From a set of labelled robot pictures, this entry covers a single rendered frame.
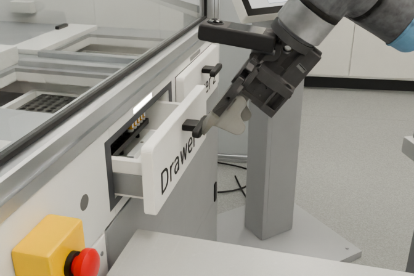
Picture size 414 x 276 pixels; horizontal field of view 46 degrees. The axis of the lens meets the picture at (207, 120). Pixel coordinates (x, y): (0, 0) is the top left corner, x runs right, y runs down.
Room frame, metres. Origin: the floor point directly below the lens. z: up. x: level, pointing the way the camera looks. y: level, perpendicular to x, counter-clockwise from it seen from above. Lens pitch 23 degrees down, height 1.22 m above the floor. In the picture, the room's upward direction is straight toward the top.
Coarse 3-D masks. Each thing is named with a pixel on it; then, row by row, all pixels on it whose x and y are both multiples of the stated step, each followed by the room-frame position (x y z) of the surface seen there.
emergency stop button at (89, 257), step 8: (88, 248) 0.42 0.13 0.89; (80, 256) 0.41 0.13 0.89; (88, 256) 0.41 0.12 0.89; (96, 256) 0.42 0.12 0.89; (72, 264) 0.41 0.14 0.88; (80, 264) 0.40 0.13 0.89; (88, 264) 0.41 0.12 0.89; (96, 264) 0.42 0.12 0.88; (72, 272) 0.41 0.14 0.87; (80, 272) 0.40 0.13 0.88; (88, 272) 0.40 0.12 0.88; (96, 272) 0.42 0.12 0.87
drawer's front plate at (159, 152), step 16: (192, 96) 0.81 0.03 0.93; (176, 112) 0.73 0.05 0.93; (192, 112) 0.78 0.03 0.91; (160, 128) 0.67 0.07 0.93; (176, 128) 0.70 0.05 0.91; (144, 144) 0.61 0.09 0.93; (160, 144) 0.63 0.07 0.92; (176, 144) 0.69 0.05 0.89; (192, 144) 0.78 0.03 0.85; (144, 160) 0.60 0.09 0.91; (160, 160) 0.62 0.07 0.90; (176, 160) 0.69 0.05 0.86; (144, 176) 0.60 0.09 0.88; (160, 176) 0.62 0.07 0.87; (176, 176) 0.69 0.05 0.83; (144, 192) 0.60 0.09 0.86; (160, 192) 0.62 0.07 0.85; (144, 208) 0.60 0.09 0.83; (160, 208) 0.61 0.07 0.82
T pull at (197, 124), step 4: (204, 116) 0.75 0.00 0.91; (188, 120) 0.74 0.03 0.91; (192, 120) 0.74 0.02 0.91; (196, 120) 0.74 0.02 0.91; (200, 120) 0.74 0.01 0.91; (184, 124) 0.72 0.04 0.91; (188, 124) 0.72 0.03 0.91; (192, 124) 0.72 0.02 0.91; (196, 124) 0.72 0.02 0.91; (200, 124) 0.72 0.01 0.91; (184, 128) 0.72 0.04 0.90; (188, 128) 0.72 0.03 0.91; (192, 128) 0.72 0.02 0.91; (196, 128) 0.70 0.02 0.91; (200, 128) 0.70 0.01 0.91; (192, 132) 0.69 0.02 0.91; (196, 132) 0.69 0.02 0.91; (200, 132) 0.70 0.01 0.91; (192, 136) 0.69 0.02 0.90; (196, 136) 0.69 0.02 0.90
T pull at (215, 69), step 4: (216, 64) 1.07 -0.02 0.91; (220, 64) 1.07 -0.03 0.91; (204, 68) 1.04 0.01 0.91; (208, 68) 1.04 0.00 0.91; (212, 68) 1.04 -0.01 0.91; (216, 68) 1.03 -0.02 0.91; (220, 68) 1.06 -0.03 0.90; (204, 72) 1.04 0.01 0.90; (208, 72) 1.03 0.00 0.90; (212, 72) 1.01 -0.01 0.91; (216, 72) 1.02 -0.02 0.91; (212, 76) 1.01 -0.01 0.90
